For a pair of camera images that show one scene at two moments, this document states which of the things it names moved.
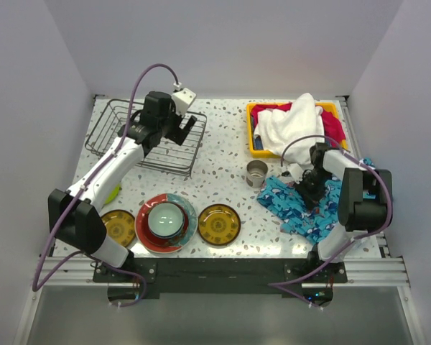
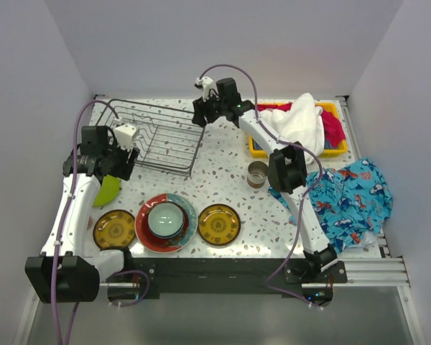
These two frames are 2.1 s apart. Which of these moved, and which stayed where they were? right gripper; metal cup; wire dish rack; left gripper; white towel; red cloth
Moved: right gripper; left gripper
Stayed: red cloth; metal cup; white towel; wire dish rack
